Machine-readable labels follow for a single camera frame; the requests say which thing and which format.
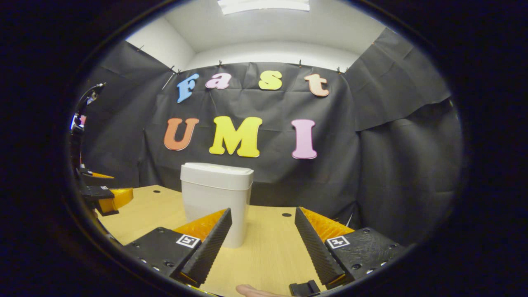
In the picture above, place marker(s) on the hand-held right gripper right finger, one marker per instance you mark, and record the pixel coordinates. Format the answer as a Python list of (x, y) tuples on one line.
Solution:
[(315, 249)]

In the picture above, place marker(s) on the black backdrop cloth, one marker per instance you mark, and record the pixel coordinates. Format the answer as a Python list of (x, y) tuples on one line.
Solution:
[(371, 173)]

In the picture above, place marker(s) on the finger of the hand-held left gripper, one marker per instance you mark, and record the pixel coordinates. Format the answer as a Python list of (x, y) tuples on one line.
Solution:
[(113, 198), (97, 178)]

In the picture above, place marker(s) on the white desktop garbage bin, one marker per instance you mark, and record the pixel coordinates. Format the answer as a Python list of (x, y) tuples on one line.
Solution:
[(216, 194)]

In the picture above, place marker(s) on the wooden desktop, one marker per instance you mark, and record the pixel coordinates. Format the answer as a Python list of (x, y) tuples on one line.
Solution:
[(268, 247)]

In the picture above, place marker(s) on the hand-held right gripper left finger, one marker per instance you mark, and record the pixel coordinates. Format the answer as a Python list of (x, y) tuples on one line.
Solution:
[(208, 247)]

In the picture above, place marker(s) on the ceiling light panel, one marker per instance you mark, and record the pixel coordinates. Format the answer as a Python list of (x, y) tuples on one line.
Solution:
[(264, 5)]

